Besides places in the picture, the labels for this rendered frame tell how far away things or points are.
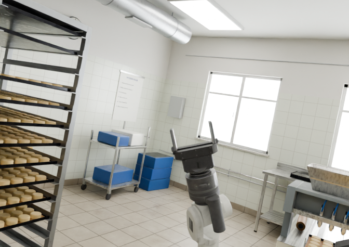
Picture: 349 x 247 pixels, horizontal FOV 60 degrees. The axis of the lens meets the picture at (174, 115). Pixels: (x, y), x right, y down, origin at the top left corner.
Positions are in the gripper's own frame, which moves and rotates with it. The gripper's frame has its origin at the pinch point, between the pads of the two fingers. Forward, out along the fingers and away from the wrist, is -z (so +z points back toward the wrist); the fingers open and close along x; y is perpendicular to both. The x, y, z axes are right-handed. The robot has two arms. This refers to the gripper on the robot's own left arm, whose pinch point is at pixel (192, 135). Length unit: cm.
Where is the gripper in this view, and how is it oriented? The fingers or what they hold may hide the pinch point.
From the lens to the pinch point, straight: 84.2
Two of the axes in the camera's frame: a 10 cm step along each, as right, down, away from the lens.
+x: 9.8, -2.0, -0.4
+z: 2.0, 9.7, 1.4
